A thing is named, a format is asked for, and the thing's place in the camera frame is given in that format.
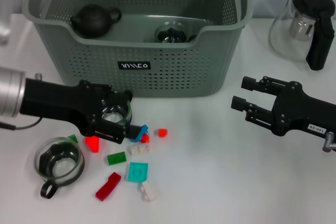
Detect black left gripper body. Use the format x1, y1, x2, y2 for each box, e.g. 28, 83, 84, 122
20, 78, 111, 135

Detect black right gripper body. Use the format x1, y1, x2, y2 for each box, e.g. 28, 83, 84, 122
271, 82, 336, 138

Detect glass teacup black base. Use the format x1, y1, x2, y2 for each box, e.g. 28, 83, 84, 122
34, 136, 85, 200
99, 98, 133, 128
154, 22, 197, 44

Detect grey perforated storage basket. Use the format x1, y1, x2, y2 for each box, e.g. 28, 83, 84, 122
22, 0, 254, 98

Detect orange-red sloped toy brick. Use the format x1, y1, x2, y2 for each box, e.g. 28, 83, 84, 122
84, 136, 102, 154

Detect blue toy brick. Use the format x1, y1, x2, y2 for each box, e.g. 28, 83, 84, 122
128, 125, 149, 143

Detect white flat toy brick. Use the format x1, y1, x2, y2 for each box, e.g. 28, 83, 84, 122
127, 144, 154, 156

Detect teal square toy plate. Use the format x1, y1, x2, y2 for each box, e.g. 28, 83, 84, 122
127, 162, 149, 184

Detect dark red long brick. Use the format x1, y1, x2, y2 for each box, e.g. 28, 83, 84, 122
94, 172, 122, 202

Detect white studded toy brick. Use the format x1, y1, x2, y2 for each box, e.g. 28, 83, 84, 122
140, 181, 160, 202

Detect black clay teapot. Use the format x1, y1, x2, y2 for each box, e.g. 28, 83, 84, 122
69, 4, 122, 38

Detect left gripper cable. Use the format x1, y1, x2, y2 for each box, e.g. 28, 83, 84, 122
0, 118, 43, 131

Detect glass teapot black handle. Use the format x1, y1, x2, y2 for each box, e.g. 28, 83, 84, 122
268, 0, 336, 71

